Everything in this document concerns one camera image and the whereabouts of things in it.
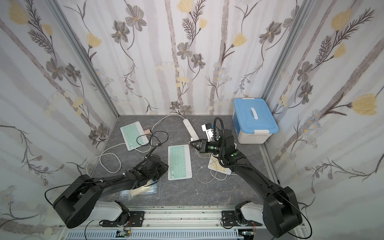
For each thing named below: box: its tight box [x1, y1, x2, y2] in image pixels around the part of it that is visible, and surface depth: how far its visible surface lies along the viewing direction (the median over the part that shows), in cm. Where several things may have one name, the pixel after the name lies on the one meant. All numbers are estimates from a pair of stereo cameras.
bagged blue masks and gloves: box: [119, 178, 161, 201], surface depth 82 cm
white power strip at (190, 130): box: [182, 118, 200, 141], surface depth 112 cm
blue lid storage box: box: [232, 97, 280, 144], surface depth 98 cm
